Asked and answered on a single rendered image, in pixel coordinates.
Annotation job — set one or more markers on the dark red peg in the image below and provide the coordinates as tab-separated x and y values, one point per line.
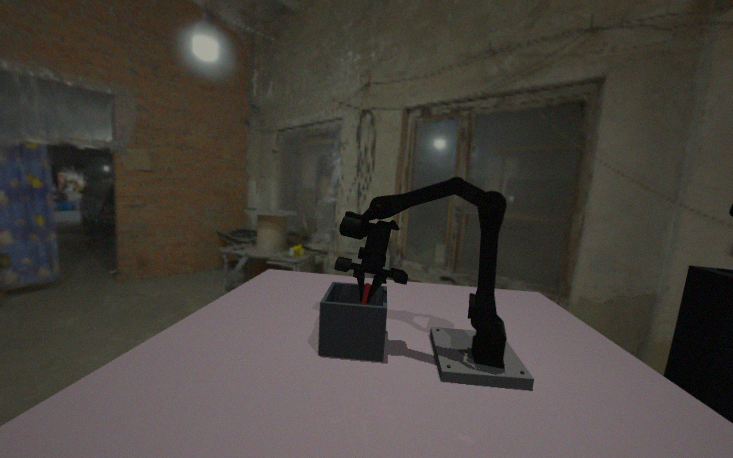
365	294

